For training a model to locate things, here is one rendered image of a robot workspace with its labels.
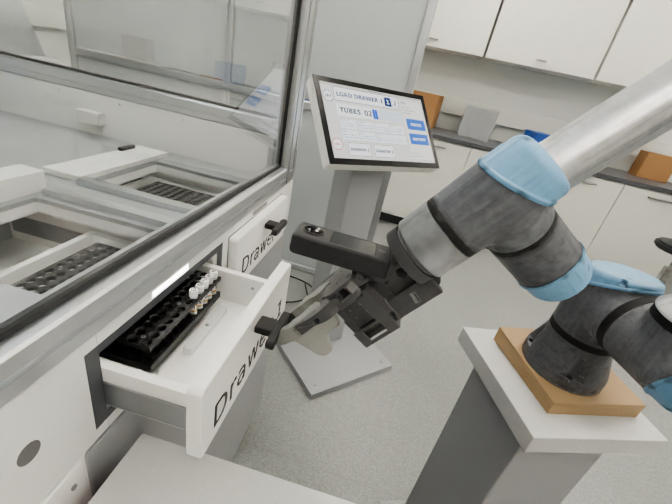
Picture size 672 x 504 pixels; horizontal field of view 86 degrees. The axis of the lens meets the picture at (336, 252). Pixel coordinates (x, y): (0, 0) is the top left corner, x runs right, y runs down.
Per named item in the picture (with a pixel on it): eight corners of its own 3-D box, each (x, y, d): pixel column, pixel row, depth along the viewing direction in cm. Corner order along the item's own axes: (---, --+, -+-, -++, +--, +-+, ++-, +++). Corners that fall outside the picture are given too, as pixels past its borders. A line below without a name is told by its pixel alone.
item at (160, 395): (272, 309, 64) (276, 280, 61) (193, 435, 41) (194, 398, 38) (70, 251, 67) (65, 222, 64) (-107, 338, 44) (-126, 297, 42)
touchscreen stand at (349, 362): (390, 369, 174) (465, 163, 128) (310, 400, 149) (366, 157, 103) (336, 309, 209) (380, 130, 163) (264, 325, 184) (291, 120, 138)
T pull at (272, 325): (290, 318, 52) (291, 311, 51) (272, 353, 45) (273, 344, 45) (267, 312, 52) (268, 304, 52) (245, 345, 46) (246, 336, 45)
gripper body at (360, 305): (361, 352, 43) (446, 300, 37) (311, 303, 41) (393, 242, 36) (368, 315, 49) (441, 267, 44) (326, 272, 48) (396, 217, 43)
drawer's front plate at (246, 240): (283, 234, 95) (288, 195, 90) (234, 290, 69) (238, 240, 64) (276, 233, 95) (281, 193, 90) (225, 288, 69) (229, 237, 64)
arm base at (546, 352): (558, 334, 81) (580, 300, 76) (620, 389, 69) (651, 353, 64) (506, 340, 76) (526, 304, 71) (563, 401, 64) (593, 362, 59)
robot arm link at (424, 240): (427, 214, 34) (424, 191, 41) (390, 242, 36) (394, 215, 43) (475, 269, 35) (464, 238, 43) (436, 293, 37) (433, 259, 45)
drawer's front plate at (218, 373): (283, 313, 66) (292, 262, 61) (200, 462, 40) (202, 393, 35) (274, 311, 66) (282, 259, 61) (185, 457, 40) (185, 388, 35)
